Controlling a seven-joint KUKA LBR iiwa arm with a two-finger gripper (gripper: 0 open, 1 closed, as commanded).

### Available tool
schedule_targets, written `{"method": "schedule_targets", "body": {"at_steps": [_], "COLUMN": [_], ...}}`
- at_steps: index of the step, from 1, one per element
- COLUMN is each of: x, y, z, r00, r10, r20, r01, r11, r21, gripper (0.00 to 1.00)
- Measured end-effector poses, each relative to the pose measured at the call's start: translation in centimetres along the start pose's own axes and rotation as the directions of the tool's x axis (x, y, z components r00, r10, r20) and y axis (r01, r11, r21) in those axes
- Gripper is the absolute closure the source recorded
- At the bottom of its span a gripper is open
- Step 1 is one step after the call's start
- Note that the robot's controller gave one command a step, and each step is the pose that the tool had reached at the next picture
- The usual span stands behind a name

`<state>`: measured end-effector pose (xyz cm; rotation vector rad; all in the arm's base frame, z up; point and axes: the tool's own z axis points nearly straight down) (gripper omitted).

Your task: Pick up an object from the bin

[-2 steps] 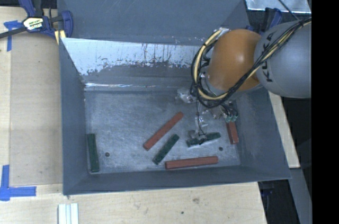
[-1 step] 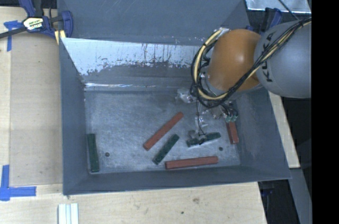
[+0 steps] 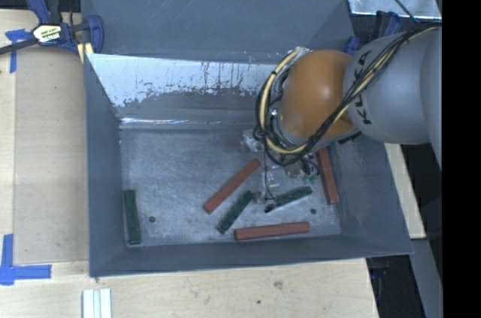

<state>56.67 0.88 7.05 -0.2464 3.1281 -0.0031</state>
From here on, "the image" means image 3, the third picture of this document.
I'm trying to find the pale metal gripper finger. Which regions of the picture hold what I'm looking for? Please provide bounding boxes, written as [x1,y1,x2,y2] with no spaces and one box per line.
[241,129,265,153]
[261,168,283,203]

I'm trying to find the red-brown flat block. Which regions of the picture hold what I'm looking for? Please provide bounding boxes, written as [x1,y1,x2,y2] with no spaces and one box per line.
[314,147,340,206]
[202,158,262,215]
[233,221,311,242]

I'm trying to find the pale wood flat board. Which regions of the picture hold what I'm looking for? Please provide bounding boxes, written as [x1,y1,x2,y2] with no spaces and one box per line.
[13,49,91,265]

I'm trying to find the grey metal bin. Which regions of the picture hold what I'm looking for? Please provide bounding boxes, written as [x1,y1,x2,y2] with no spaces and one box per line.
[79,0,415,278]

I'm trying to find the dark green flat block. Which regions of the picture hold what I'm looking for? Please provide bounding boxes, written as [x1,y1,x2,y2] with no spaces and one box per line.
[265,186,314,214]
[123,189,143,246]
[215,189,256,235]

